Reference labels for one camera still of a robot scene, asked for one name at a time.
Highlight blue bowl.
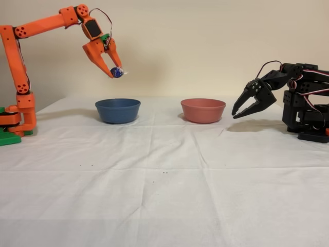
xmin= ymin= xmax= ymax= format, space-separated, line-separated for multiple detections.
xmin=95 ymin=98 xmax=141 ymax=125

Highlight pink bowl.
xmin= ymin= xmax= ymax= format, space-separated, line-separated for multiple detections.
xmin=180 ymin=98 xmax=227 ymax=124

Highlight red white servo cable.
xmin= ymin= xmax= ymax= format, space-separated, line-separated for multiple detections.
xmin=287 ymin=65 xmax=329 ymax=104

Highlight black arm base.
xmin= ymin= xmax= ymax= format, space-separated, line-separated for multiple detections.
xmin=298 ymin=130 xmax=329 ymax=144

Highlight orange arm gripper cable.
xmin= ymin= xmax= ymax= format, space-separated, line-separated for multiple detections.
xmin=88 ymin=8 xmax=114 ymax=48

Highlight white tablecloth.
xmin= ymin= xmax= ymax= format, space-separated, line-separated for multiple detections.
xmin=0 ymin=97 xmax=329 ymax=247

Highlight blue foil candy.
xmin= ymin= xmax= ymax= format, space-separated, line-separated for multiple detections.
xmin=109 ymin=66 xmax=129 ymax=79

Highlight black arm gripper cable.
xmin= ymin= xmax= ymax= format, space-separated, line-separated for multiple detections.
xmin=257 ymin=60 xmax=283 ymax=78

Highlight green arm base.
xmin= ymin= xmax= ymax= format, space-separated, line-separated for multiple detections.
xmin=0 ymin=107 xmax=34 ymax=147

